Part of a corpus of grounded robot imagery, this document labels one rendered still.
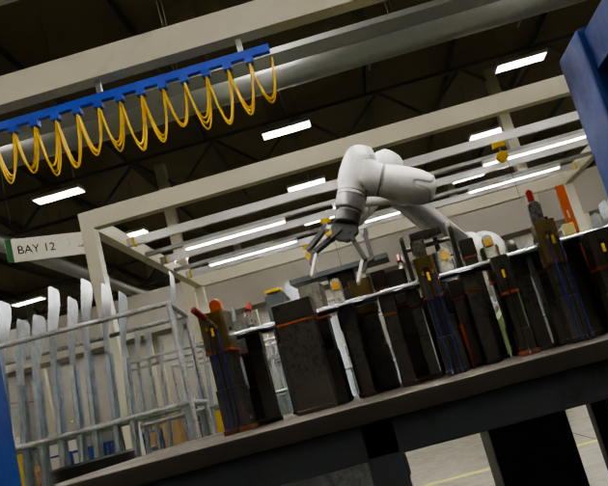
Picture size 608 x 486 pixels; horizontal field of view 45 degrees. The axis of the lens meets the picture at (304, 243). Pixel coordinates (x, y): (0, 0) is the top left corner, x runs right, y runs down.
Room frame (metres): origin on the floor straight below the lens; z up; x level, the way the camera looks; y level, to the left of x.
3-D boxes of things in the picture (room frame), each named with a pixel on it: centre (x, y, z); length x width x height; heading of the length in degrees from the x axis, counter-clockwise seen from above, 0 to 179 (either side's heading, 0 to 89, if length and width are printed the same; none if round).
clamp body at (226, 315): (2.22, 0.32, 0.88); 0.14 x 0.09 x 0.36; 173
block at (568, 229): (2.39, -0.84, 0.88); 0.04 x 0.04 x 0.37; 83
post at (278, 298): (2.73, 0.16, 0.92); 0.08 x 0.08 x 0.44; 83
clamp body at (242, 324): (2.59, 0.27, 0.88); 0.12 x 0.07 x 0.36; 173
